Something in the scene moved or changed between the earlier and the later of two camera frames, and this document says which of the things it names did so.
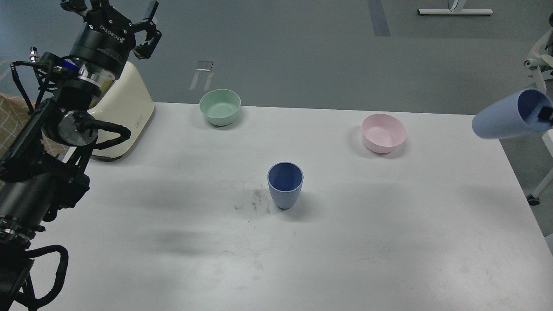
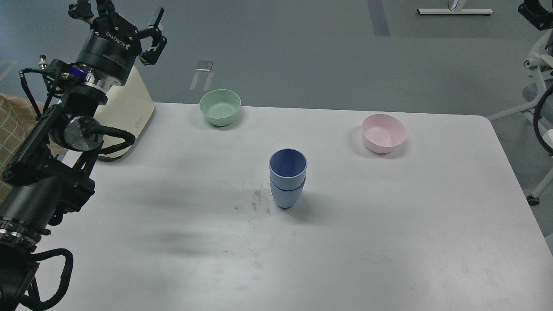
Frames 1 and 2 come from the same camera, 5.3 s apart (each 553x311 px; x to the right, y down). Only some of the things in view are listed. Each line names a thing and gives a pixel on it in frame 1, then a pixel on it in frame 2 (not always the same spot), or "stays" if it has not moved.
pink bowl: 382,133 stays
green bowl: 220,106 stays
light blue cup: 516,115 -> 287,168
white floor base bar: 459,11 stays
